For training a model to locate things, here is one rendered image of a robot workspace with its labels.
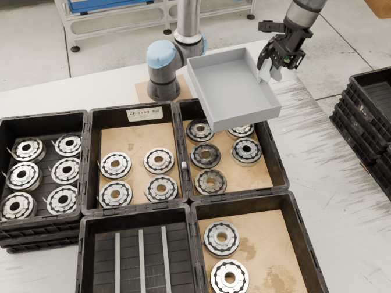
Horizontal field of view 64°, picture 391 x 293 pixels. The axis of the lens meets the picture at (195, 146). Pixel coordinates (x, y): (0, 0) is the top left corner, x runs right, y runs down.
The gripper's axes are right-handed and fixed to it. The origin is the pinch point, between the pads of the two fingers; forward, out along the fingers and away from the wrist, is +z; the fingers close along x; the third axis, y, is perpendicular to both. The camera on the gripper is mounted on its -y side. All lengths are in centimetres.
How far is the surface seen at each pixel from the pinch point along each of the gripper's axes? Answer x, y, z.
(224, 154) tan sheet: -5.1, 6.9, 28.0
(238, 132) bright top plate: 1.1, 1.7, 23.1
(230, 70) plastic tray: -4.4, -9.5, 4.5
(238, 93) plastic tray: -6.4, 0.7, 5.2
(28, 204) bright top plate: -67, 4, 44
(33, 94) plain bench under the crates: -62, -63, 59
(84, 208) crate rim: -53, 15, 32
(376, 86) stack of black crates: 111, -25, 28
